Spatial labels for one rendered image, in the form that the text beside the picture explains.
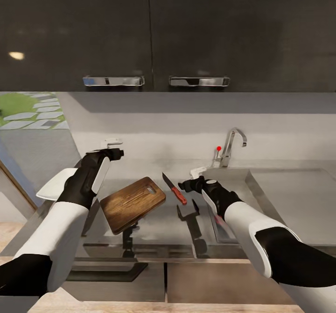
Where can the cabinet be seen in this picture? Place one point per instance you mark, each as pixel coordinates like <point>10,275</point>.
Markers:
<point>168,45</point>

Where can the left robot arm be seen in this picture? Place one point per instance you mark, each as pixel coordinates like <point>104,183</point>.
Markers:
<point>44,262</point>

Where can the cutting board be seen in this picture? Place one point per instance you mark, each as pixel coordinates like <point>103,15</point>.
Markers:
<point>127,205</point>

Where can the drop in sink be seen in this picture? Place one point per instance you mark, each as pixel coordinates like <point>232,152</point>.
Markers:
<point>302,199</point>

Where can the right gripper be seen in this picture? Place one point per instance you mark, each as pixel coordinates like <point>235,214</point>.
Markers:
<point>190,185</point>

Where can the parer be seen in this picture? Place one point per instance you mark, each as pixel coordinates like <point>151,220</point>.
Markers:
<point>177,192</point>

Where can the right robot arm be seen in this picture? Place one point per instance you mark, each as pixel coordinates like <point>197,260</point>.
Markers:
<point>306,274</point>

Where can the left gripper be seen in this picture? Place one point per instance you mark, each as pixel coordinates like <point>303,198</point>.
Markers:
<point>115,153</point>

